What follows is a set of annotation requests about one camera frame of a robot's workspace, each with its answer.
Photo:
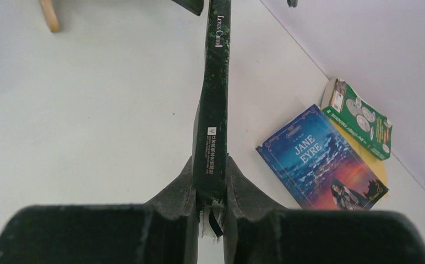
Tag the wooden book rack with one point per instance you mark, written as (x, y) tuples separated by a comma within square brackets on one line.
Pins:
[(50, 16)]

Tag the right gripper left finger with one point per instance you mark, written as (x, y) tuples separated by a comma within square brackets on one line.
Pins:
[(162, 230)]

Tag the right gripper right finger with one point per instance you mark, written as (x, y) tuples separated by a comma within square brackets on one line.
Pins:
[(257, 229)]

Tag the Alice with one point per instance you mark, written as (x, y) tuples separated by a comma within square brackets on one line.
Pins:
[(209, 157)]

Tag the green Macmillan book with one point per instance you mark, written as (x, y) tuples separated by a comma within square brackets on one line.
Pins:
[(367, 126)]

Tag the blue Jane Eyre book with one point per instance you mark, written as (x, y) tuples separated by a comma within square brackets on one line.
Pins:
[(318, 166)]

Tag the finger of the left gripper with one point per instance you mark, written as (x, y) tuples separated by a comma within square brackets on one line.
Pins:
[(193, 6)]

